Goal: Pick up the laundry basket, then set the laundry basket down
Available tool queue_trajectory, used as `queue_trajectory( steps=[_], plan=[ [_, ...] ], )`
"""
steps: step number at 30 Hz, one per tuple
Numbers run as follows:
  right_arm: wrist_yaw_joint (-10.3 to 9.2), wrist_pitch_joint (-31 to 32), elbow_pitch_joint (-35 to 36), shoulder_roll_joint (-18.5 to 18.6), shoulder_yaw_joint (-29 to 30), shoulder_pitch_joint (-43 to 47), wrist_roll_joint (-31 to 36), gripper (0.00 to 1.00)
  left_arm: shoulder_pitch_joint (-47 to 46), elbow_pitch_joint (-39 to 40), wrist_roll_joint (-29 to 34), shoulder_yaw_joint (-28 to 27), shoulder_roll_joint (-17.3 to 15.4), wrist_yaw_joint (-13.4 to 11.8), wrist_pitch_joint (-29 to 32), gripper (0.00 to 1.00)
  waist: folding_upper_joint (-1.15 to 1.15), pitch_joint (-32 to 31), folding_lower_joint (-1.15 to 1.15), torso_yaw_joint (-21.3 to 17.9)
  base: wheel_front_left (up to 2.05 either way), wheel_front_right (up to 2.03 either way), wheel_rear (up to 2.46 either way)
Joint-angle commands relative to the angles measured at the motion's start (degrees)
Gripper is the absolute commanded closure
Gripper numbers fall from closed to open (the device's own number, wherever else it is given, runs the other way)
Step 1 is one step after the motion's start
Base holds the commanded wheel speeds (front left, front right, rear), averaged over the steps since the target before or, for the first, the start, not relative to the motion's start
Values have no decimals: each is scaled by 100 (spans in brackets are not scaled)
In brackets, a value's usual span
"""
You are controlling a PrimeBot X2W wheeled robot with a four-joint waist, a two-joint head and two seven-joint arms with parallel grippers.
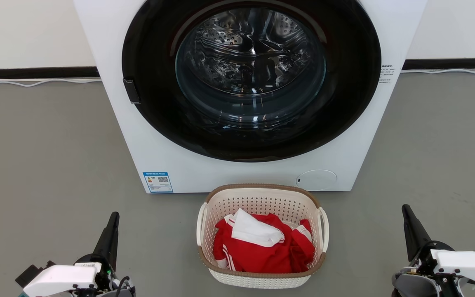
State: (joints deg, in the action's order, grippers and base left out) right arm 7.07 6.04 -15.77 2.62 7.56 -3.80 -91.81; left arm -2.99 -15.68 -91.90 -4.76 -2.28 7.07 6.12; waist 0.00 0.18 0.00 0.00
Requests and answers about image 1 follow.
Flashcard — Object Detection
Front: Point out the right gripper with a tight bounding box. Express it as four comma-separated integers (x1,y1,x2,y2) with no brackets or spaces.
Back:
401,204,456,273

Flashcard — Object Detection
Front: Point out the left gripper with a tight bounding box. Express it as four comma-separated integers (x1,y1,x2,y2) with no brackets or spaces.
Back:
74,212,120,291

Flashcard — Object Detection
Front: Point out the white brown-trimmed laundry basket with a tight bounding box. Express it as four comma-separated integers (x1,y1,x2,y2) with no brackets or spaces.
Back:
196,184,329,289

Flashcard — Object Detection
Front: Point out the blue energy label sticker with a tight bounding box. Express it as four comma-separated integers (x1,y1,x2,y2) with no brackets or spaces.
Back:
143,172,174,193

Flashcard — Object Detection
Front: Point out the round white filter cover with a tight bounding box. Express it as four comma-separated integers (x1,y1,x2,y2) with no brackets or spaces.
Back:
296,170,338,191

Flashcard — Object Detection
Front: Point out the white garment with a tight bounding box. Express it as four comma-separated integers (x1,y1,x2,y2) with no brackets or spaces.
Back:
231,208,285,248

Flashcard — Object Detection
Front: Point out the red white-striped garment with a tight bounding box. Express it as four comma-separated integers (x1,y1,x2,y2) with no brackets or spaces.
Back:
213,213,316,274

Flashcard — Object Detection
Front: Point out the white front-load washing machine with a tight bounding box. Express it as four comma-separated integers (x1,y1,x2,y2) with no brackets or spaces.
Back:
73,0,428,194

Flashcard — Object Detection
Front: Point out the printed text sticker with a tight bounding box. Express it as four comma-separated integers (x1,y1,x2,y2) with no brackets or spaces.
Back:
380,64,395,85

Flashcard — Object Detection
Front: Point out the black baseboard strip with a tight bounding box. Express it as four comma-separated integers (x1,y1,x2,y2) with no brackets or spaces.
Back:
0,66,100,80
402,58,475,70

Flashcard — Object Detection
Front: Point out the round black washer door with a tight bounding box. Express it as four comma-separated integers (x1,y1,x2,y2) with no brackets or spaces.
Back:
121,0,382,163

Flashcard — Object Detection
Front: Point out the stainless steel washer drum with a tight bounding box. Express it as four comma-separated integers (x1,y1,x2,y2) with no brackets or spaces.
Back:
175,7,327,124

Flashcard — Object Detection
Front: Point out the black door latch handle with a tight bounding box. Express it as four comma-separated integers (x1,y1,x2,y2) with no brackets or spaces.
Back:
123,78,141,104

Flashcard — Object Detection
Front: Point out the white floor cable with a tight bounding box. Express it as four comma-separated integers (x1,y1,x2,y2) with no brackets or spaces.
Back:
400,68,475,78
0,76,103,88

